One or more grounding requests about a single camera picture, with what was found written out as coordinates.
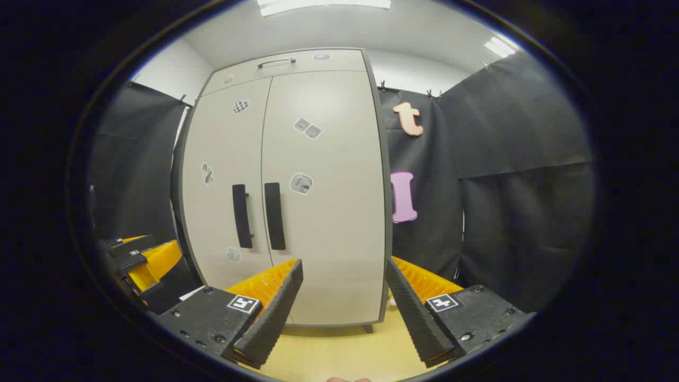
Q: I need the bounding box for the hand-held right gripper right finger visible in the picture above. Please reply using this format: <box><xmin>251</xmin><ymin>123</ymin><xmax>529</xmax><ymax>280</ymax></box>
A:
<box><xmin>386</xmin><ymin>256</ymin><xmax>527</xmax><ymax>368</ymax></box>

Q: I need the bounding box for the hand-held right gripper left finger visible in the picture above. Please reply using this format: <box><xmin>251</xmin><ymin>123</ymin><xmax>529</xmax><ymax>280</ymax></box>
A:
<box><xmin>154</xmin><ymin>258</ymin><xmax>304</xmax><ymax>370</ymax></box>

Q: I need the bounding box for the grey cabinet door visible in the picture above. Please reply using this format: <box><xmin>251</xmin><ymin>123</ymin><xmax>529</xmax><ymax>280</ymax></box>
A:
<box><xmin>180</xmin><ymin>77</ymin><xmax>274</xmax><ymax>292</ymax></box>
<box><xmin>261</xmin><ymin>70</ymin><xmax>387</xmax><ymax>325</ymax></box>

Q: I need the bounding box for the grey double-door shoe cabinet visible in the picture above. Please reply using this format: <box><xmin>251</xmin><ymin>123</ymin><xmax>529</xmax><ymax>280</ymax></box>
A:
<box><xmin>171</xmin><ymin>48</ymin><xmax>393</xmax><ymax>334</ymax></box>

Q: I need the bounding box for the black backdrop cloth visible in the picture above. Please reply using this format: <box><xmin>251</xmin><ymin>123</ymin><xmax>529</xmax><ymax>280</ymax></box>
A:
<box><xmin>378</xmin><ymin>50</ymin><xmax>596</xmax><ymax>314</ymax></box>
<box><xmin>88</xmin><ymin>81</ymin><xmax>202</xmax><ymax>314</ymax></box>

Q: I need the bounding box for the ceiling light panel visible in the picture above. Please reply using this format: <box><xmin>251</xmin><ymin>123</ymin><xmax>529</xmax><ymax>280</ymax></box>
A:
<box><xmin>258</xmin><ymin>0</ymin><xmax>391</xmax><ymax>16</ymax></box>
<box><xmin>484</xmin><ymin>36</ymin><xmax>518</xmax><ymax>58</ymax></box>

